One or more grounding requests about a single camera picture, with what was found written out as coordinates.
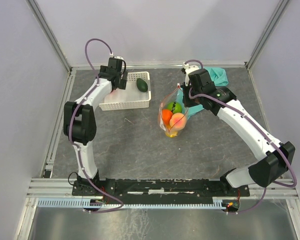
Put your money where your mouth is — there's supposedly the light blue cable duct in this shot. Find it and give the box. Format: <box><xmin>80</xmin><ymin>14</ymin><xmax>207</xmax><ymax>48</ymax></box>
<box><xmin>36</xmin><ymin>197</ymin><xmax>228</xmax><ymax>210</ymax></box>

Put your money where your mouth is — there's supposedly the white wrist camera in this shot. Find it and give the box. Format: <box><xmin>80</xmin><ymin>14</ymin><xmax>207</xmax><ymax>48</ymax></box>
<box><xmin>110</xmin><ymin>54</ymin><xmax>124</xmax><ymax>60</ymax></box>
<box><xmin>181</xmin><ymin>63</ymin><xmax>200</xmax><ymax>86</ymax></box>

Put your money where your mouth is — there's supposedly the toy peach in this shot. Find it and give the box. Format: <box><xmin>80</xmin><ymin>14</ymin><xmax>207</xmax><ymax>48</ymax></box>
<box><xmin>169</xmin><ymin>113</ymin><xmax>187</xmax><ymax>131</ymax></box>

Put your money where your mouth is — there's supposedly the white perforated plastic basket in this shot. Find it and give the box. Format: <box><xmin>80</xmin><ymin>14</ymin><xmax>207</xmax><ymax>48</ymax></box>
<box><xmin>99</xmin><ymin>71</ymin><xmax>152</xmax><ymax>111</ymax></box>

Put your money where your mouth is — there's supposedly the toy orange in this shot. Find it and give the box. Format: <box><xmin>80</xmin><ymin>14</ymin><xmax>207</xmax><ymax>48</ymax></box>
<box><xmin>161</xmin><ymin>109</ymin><xmax>173</xmax><ymax>125</ymax></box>

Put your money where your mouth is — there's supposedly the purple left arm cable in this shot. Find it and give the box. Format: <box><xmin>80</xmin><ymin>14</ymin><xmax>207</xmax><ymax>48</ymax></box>
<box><xmin>67</xmin><ymin>38</ymin><xmax>125</xmax><ymax>214</ymax></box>

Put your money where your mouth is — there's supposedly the dark green toy avocado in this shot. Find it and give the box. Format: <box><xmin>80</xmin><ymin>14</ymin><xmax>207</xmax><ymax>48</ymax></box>
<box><xmin>136</xmin><ymin>78</ymin><xmax>148</xmax><ymax>93</ymax></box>

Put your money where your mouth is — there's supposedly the teal cloth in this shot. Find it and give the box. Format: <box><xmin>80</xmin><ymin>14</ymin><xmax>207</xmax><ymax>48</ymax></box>
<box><xmin>176</xmin><ymin>67</ymin><xmax>229</xmax><ymax>119</ymax></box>

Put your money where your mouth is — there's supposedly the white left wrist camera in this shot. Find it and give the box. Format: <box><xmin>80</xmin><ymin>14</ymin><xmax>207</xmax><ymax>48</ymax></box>
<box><xmin>110</xmin><ymin>54</ymin><xmax>124</xmax><ymax>60</ymax></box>

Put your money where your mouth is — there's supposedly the yellow toy lemon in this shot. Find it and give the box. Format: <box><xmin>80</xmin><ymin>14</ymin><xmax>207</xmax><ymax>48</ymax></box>
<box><xmin>165</xmin><ymin>131</ymin><xmax>178</xmax><ymax>138</ymax></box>

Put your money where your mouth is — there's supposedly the clear zip top bag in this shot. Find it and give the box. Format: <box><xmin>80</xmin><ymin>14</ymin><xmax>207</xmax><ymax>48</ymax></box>
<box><xmin>158</xmin><ymin>83</ymin><xmax>190</xmax><ymax>138</ymax></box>

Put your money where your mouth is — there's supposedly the green toy watermelon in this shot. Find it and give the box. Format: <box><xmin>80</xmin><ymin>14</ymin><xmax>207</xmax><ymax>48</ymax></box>
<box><xmin>166</xmin><ymin>101</ymin><xmax>183</xmax><ymax>114</ymax></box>

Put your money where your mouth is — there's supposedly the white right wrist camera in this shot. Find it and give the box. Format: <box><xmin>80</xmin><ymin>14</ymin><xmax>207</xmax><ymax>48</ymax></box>
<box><xmin>181</xmin><ymin>63</ymin><xmax>200</xmax><ymax>86</ymax></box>

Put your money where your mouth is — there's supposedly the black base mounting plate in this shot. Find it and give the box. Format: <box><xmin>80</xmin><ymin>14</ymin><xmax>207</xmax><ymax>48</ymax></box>
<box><xmin>72</xmin><ymin>178</ymin><xmax>250</xmax><ymax>205</ymax></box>

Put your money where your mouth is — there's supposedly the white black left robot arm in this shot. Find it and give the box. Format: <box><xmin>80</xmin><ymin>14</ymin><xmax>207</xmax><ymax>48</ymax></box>
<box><xmin>63</xmin><ymin>56</ymin><xmax>128</xmax><ymax>196</ymax></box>

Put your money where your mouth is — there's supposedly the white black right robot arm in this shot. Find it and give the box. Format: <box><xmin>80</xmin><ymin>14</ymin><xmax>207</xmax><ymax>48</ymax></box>
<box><xmin>181</xmin><ymin>65</ymin><xmax>297</xmax><ymax>196</ymax></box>

